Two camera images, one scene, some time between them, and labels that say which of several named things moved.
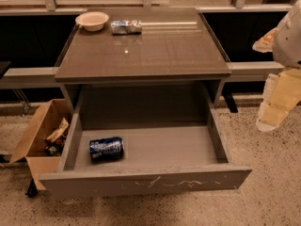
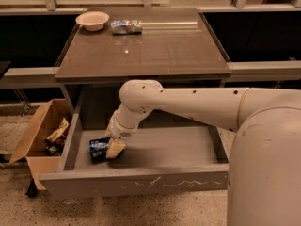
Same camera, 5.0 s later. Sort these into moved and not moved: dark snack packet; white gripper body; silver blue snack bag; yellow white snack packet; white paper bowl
Moved: white gripper body
Not moved: white paper bowl; dark snack packet; yellow white snack packet; silver blue snack bag
